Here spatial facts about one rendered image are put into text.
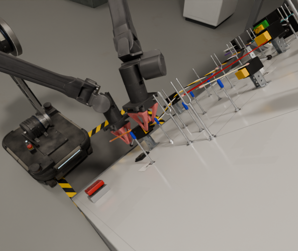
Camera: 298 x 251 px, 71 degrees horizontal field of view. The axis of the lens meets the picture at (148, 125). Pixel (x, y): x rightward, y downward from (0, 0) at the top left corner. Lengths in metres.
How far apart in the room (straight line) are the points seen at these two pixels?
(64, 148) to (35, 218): 0.56
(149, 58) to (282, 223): 0.48
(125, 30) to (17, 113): 2.20
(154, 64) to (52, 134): 1.51
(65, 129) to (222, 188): 1.79
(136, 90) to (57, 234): 1.43
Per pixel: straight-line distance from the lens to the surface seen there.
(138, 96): 0.60
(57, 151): 1.85
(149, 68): 0.56
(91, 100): 0.68
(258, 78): 0.60
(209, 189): 0.29
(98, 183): 0.60
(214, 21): 4.00
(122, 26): 0.66
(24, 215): 1.98
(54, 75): 0.70
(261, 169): 0.27
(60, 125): 2.03
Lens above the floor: 1.66
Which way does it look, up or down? 50 degrees down
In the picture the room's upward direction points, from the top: straight up
